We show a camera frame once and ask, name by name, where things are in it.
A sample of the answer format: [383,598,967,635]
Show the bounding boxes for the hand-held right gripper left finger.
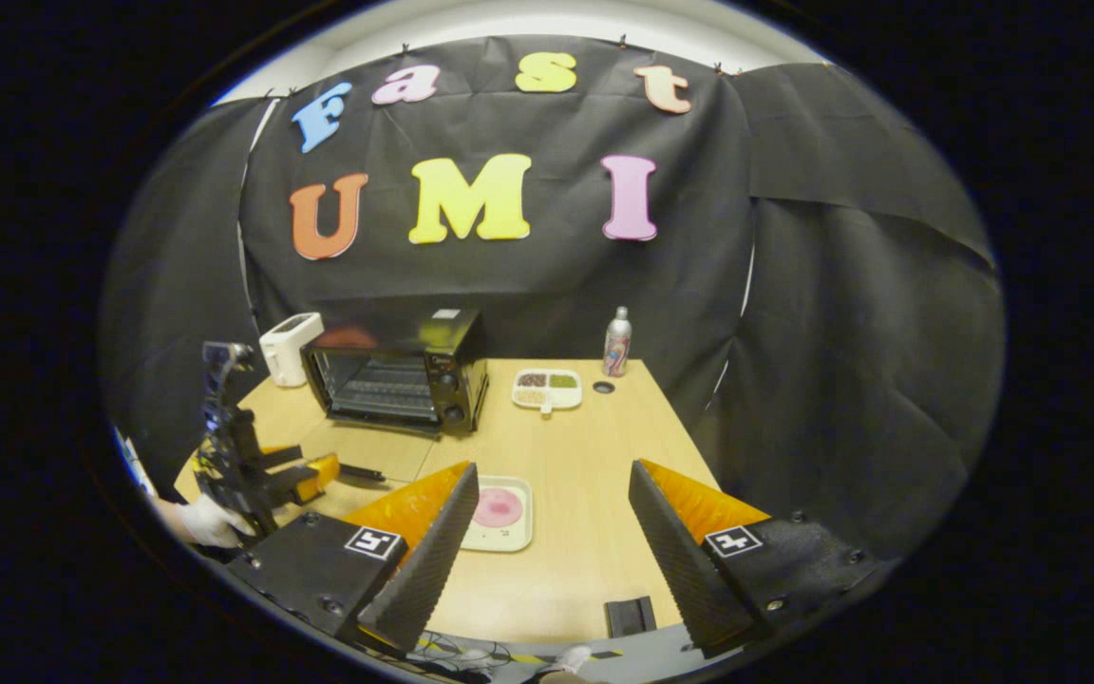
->
[224,461,481,658]

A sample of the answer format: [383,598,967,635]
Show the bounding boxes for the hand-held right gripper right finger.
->
[628,459,899,658]

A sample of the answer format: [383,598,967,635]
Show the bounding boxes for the square white plate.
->
[460,475,534,553]

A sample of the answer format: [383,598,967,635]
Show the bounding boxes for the pink ham slice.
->
[473,487,524,529]

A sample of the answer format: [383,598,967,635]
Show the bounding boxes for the black electric oven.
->
[300,307,490,440]

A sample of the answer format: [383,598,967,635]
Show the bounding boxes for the black table clamp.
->
[604,596,658,638]

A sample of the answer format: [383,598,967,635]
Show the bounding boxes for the white toaster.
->
[259,313,325,388]

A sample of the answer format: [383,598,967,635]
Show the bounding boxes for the white divided snack tray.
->
[511,368,583,416]

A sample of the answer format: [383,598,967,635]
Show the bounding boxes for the silver printed bottle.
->
[602,306,632,378]

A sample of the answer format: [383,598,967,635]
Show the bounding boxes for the black floor cables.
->
[412,631,514,677]

